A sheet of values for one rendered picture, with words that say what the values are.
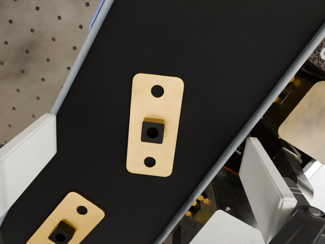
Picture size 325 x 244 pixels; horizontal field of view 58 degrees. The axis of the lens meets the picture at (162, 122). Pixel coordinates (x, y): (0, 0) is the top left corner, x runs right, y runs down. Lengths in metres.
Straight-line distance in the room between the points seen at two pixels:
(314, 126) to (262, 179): 0.19
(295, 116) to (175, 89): 0.16
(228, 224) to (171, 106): 0.17
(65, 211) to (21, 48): 0.54
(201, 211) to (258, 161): 0.20
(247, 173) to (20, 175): 0.13
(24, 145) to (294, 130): 0.27
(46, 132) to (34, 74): 0.57
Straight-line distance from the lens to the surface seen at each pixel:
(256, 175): 0.18
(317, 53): 0.31
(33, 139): 0.18
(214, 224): 0.35
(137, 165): 0.25
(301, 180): 0.36
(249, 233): 0.36
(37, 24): 0.74
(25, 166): 0.18
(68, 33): 0.72
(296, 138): 0.35
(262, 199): 0.17
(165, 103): 0.22
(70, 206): 0.28
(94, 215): 0.28
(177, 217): 0.27
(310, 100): 0.34
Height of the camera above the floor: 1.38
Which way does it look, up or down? 69 degrees down
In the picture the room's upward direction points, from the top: 173 degrees counter-clockwise
